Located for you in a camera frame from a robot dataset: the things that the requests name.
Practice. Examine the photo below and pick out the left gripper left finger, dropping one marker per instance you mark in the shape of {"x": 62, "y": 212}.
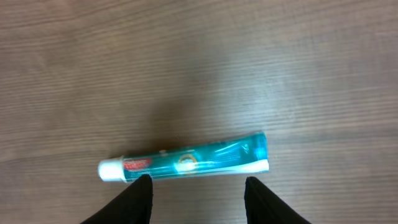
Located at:
{"x": 131, "y": 206}

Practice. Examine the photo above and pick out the teal toothpaste tube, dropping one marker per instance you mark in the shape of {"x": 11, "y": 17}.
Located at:
{"x": 239, "y": 156}

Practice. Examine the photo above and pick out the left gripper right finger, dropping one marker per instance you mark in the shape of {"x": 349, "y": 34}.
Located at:
{"x": 263, "y": 206}

